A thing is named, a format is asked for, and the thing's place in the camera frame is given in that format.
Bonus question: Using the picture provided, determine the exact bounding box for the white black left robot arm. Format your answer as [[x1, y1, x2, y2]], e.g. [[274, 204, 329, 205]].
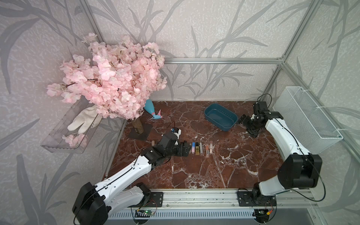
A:
[[72, 127, 191, 225]]

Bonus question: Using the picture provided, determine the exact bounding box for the green circuit board left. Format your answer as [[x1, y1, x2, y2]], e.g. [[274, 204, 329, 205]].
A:
[[134, 209, 157, 218]]

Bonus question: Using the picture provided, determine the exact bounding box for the pink clear lip gloss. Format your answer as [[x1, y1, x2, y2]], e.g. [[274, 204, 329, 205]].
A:
[[205, 144, 210, 157]]

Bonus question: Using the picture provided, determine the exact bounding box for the brown artificial tree trunk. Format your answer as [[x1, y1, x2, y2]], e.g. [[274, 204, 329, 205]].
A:
[[131, 118, 144, 135]]

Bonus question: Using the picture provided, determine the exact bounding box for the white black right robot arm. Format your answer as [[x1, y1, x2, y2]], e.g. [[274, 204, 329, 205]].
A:
[[238, 111, 326, 198]]

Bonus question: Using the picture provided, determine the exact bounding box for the teal plastic storage box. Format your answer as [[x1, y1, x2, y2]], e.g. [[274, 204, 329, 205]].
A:
[[204, 103, 238, 131]]

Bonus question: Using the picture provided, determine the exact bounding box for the silver grey lipstick tube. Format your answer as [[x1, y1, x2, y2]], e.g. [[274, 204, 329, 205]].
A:
[[199, 142, 203, 155]]

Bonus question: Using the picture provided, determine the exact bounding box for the clear acrylic wall shelf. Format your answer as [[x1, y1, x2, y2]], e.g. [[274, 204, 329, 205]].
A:
[[40, 97, 101, 154]]

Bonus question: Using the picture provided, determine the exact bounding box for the white wire mesh basket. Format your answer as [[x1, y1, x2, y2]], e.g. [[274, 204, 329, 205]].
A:
[[273, 86, 343, 154]]

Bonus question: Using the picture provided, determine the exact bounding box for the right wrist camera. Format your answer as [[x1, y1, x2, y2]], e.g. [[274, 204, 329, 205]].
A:
[[253, 101, 269, 115]]

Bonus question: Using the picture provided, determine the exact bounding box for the blue pink lipstick tube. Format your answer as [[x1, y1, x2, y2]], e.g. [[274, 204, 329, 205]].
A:
[[192, 142, 196, 154]]

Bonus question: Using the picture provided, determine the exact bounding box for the white fabric glove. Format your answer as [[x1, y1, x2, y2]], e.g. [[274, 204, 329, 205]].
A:
[[67, 105, 102, 134]]

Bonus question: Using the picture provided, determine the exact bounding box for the small circuit board right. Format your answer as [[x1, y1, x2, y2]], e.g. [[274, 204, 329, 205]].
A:
[[253, 209, 273, 224]]

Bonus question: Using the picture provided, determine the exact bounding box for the dark square tree base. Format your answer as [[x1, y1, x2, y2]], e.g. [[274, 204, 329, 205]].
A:
[[128, 124, 153, 141]]

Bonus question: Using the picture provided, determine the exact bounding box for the pink cherry blossom tree crown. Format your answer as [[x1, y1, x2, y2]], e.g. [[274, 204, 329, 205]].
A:
[[47, 33, 167, 120]]

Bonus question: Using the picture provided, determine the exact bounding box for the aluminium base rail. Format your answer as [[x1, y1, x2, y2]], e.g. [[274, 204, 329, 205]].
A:
[[109, 189, 321, 224]]

